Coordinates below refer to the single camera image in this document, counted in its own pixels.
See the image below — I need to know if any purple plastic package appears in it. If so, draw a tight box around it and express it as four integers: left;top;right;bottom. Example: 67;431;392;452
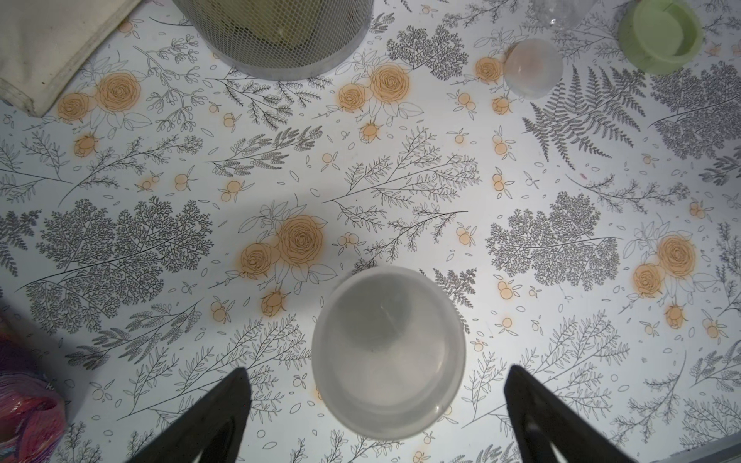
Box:
1;325;67;462

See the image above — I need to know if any grey mesh trash bin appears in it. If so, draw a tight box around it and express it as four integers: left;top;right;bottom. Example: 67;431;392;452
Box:
175;0;374;81

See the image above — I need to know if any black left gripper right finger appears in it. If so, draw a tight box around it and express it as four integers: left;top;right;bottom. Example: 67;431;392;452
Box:
505;365;631;462

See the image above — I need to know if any clear ribbed glass jar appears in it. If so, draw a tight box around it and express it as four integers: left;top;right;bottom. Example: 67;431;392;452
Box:
531;0;596;30

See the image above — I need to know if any light green jar lid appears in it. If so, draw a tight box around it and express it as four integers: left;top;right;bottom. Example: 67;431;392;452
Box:
617;0;704;75

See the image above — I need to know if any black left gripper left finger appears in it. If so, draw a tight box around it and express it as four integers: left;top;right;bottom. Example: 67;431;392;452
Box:
130;368;252;462

